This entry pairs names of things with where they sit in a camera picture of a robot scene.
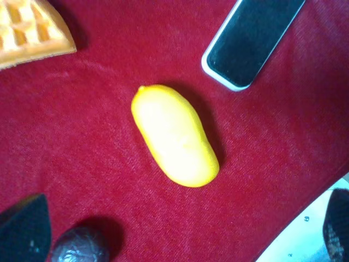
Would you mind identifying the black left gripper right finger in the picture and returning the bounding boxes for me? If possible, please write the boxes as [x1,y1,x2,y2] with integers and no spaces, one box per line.
[322,189,349,261]

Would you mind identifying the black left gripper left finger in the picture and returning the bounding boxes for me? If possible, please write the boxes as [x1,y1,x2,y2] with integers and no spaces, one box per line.
[1,194,52,261]

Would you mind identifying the yellow mango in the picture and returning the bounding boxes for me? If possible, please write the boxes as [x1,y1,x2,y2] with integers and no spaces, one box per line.
[131,85,220,188]

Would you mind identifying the dark purple wrinkled ball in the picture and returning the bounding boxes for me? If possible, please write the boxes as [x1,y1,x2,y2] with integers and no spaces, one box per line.
[51,227,110,261]

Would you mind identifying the red table cloth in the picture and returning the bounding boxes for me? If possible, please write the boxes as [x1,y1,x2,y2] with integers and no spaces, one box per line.
[0,0,349,262]

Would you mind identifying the orange waffle piece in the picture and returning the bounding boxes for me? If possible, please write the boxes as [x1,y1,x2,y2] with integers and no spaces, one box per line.
[1,1,77,70]

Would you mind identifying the black and white eraser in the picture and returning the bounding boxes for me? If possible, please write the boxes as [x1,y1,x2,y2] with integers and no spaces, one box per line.
[201,0,304,92]

